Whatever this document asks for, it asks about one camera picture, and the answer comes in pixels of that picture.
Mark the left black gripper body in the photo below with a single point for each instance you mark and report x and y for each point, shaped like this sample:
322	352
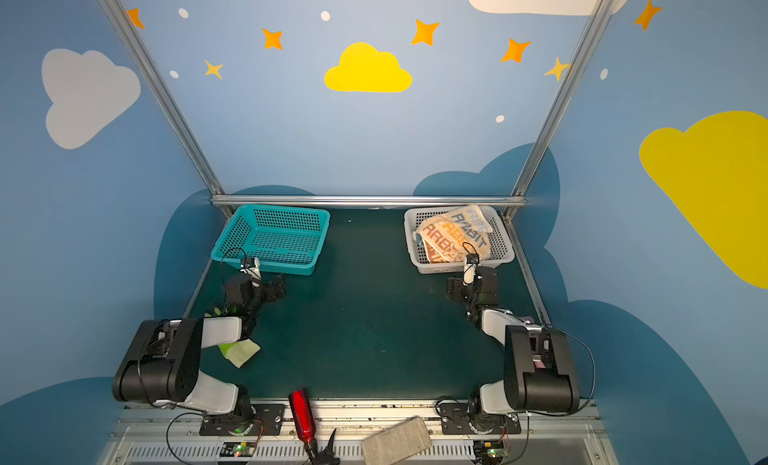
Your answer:
264	287

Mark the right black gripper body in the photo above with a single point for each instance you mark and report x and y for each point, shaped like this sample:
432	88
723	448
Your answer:
471	288

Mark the cream RABBIT lettered towel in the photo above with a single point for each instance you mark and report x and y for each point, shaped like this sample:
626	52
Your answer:
450	236

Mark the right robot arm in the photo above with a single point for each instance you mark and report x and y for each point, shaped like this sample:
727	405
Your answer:
538	371

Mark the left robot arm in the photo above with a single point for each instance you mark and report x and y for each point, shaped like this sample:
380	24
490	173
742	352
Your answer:
162	364

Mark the green rubber glove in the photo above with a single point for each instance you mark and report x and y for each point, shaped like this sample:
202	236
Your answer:
216	312

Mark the white plastic basket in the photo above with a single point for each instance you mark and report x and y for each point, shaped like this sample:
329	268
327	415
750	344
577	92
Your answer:
502	251

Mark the yellow-green sticky paper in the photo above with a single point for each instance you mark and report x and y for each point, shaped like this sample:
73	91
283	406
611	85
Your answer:
239	353

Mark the teal plastic basket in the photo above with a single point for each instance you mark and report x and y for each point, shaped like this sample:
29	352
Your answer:
285	240

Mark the red metal bottle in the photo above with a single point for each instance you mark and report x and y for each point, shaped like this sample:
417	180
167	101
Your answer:
303	417

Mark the right green circuit board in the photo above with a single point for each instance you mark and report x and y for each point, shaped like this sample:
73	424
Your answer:
488	453

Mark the green circuit board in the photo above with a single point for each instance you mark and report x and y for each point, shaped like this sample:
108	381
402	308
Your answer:
488	453
237	450

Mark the left green circuit board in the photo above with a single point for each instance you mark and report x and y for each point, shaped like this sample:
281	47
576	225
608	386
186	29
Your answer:
237	450

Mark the grey sponge block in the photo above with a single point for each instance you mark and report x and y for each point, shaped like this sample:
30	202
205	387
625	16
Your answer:
397	443

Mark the black clamp tool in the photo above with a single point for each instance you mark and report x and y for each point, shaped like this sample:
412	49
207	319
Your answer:
326	456

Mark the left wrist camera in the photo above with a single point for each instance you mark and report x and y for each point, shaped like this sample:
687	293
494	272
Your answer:
250	266

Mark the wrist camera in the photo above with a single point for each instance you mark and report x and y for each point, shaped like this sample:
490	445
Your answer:
471	262
250	266

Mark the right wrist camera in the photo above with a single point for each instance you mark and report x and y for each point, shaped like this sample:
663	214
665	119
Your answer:
471	262

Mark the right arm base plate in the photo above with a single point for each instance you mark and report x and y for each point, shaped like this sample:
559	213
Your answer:
456	419

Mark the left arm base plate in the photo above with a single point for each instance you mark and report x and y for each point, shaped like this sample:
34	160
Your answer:
265	419

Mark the left aluminium frame post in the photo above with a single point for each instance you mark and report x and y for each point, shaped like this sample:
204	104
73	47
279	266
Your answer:
130	37

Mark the aluminium frame post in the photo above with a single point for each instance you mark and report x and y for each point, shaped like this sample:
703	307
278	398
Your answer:
130	37
580	59

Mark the right aluminium frame post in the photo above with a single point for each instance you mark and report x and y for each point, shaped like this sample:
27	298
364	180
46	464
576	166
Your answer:
580	59

